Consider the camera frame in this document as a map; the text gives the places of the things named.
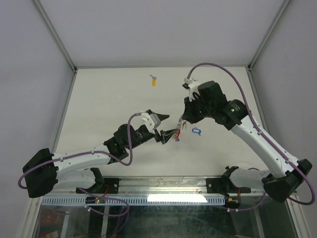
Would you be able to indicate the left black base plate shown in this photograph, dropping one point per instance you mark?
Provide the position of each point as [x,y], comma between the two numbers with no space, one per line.
[106,185]

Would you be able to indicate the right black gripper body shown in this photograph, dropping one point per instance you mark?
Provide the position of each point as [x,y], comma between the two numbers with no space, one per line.
[196,110]

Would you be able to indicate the aluminium front rail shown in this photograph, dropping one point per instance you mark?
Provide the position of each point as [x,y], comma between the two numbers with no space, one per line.
[147,185]

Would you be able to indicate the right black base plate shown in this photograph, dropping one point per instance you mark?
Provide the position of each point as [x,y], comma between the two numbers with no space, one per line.
[215,186]

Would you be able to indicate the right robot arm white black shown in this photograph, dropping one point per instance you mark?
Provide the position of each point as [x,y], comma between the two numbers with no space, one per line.
[284,172]

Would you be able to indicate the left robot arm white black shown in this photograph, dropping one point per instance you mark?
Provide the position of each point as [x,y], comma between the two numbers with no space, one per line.
[47,171]

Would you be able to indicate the grey slotted cable duct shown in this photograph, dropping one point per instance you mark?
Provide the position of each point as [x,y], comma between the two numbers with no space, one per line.
[151,200]

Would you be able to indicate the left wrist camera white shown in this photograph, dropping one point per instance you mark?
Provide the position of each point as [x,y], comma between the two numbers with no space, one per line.
[150,120]

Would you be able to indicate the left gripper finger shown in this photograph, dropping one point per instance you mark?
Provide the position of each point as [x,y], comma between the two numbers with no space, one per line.
[156,116]
[166,135]

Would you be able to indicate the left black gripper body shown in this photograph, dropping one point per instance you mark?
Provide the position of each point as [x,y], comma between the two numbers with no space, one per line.
[141,137]

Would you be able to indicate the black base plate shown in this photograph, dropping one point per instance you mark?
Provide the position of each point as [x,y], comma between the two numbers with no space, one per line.
[215,186]
[106,185]

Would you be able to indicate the red grey keyring holder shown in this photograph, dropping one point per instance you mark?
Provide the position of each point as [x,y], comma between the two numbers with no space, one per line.
[180,126]

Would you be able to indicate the yellow tag key far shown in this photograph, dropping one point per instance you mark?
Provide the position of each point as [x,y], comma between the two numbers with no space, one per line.
[154,79]

